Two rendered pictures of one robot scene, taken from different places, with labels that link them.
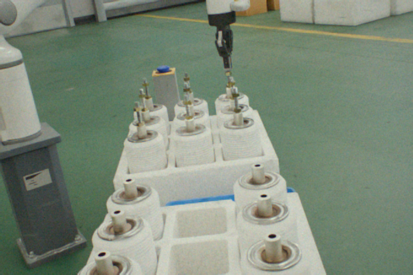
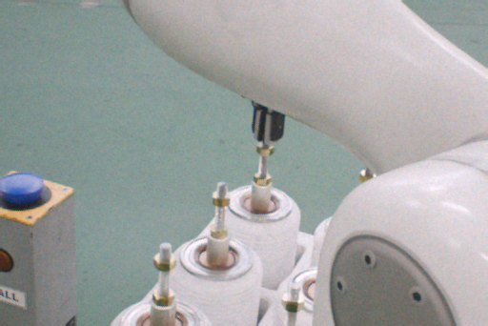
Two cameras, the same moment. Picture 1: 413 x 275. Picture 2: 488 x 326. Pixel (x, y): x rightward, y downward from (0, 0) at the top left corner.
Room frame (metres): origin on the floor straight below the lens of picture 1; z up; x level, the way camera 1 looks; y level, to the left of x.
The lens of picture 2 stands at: (1.13, 0.69, 0.76)
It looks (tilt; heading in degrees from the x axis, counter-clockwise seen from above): 30 degrees down; 286
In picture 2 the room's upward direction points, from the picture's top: 7 degrees clockwise
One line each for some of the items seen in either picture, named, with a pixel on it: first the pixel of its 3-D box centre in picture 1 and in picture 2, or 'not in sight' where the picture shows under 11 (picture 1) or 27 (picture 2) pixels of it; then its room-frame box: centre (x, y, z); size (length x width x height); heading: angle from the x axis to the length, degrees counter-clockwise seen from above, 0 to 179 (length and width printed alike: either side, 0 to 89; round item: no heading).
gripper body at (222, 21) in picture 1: (222, 26); not in sight; (1.38, -0.09, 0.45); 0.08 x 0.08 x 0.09
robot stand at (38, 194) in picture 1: (37, 193); not in sight; (1.13, 0.43, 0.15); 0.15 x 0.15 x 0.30; 28
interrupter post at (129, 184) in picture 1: (130, 188); not in sight; (0.84, 0.15, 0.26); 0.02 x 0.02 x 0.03
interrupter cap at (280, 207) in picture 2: (231, 97); (259, 204); (1.38, -0.09, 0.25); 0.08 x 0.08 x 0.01
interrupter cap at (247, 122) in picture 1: (238, 123); not in sight; (1.15, -0.08, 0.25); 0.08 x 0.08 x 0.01
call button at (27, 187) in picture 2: (163, 70); (21, 190); (1.56, 0.10, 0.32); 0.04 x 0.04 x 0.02
